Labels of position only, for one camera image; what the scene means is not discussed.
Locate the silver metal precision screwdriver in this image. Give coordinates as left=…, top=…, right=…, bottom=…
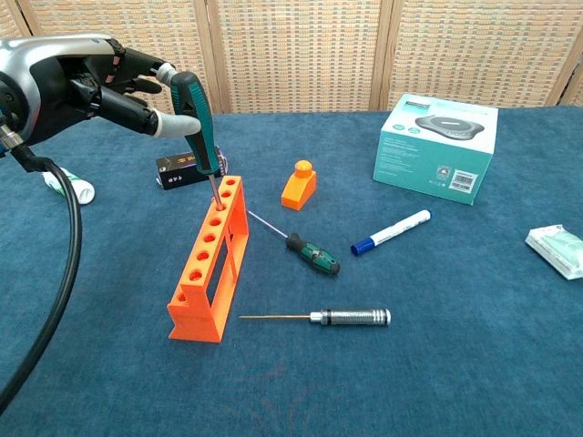
left=238, top=308, right=392, bottom=328

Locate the white bottle green print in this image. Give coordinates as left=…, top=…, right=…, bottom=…
left=42, top=166, right=96, bottom=206

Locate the white marker blue cap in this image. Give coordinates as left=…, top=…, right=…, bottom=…
left=350, top=208, right=432, bottom=257

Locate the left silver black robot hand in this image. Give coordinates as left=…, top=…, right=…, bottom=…
left=0, top=33, right=202, bottom=147

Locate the woven wooden folding screen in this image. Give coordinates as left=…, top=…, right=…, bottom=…
left=0, top=0, right=583, bottom=123

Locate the blue felt table cover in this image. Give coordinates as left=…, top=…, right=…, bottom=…
left=0, top=105, right=583, bottom=437

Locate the orange block with knob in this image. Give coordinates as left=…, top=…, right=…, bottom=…
left=280, top=158, right=318, bottom=211

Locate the green white tissue pack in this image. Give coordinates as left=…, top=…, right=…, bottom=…
left=525, top=223, right=583, bottom=280

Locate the green black stubby screwdriver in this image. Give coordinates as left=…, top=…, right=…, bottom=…
left=245, top=208, right=342, bottom=277

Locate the orange tool holder rack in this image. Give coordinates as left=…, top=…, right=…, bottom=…
left=167, top=174, right=251, bottom=342

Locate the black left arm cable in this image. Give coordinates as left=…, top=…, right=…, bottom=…
left=0, top=127, right=85, bottom=413

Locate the teal speakerphone box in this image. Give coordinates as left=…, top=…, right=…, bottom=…
left=372, top=93, right=499, bottom=206

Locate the teal black handled screwdriver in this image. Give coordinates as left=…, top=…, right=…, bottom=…
left=169, top=71, right=225, bottom=213

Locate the black box gold print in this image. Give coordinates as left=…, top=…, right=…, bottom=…
left=155, top=145, right=229, bottom=191

